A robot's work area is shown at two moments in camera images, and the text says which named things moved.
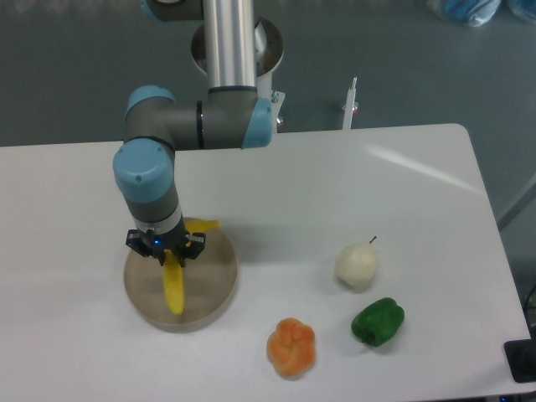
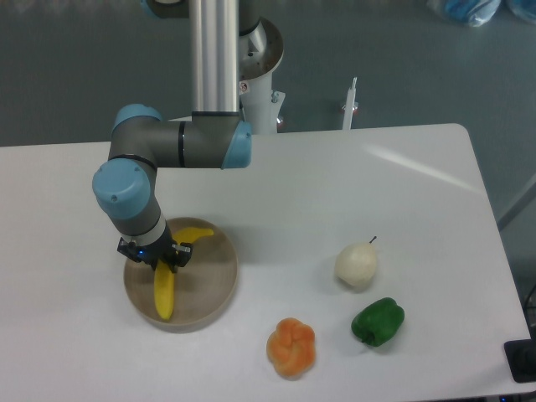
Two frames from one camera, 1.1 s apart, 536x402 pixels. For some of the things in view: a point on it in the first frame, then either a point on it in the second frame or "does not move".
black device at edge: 521,358 does not move
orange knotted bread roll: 291,348 does not move
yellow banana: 172,267 → 164,275
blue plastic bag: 475,12 does not move
